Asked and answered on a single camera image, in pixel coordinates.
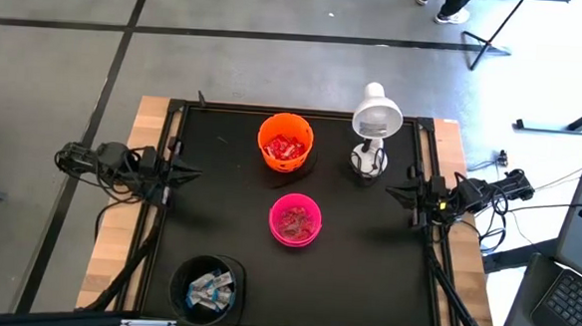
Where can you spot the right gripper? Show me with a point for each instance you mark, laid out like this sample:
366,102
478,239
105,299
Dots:
422,217

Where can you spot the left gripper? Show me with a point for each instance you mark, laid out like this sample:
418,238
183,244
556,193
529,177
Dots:
167,191

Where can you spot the red candy wrapper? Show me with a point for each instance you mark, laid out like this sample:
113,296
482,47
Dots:
274,148

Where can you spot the red bag white print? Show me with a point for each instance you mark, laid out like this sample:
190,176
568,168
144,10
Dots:
294,148

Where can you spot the red Skittles candy bag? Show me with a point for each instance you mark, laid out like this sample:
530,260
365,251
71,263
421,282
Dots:
290,223

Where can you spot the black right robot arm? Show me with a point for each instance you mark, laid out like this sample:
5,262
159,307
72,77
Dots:
479,193

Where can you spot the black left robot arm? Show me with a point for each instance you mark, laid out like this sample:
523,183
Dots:
111,161

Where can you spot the white desk lamp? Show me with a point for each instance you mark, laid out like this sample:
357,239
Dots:
377,115

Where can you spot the small black floor device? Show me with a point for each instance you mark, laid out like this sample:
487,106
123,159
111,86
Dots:
502,158

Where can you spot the pink pumpkin face bucket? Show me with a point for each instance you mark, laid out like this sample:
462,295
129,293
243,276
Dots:
296,200

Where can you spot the black bucket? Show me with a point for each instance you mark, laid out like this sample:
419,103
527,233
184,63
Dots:
180,287

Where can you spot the orange pumpkin bucket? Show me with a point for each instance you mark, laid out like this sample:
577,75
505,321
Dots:
285,125

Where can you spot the black desk leg bar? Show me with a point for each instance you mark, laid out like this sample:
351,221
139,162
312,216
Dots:
520,257

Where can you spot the black tripod stand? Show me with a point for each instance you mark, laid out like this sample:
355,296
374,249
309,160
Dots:
488,43

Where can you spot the gray desk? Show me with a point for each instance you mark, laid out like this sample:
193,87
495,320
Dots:
576,248

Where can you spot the person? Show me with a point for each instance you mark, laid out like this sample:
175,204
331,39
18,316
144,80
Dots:
454,7

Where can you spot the dark laptop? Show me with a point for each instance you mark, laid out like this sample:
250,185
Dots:
573,307

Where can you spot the black beam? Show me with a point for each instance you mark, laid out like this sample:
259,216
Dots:
38,319

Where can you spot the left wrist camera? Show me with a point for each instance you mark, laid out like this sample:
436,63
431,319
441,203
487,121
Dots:
149,161

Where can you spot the small black post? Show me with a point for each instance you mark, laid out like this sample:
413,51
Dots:
202,100

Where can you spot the black table frame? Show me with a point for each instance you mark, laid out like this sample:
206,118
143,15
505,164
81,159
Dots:
299,109

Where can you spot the silver bracket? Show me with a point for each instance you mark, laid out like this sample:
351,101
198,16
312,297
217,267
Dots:
148,324

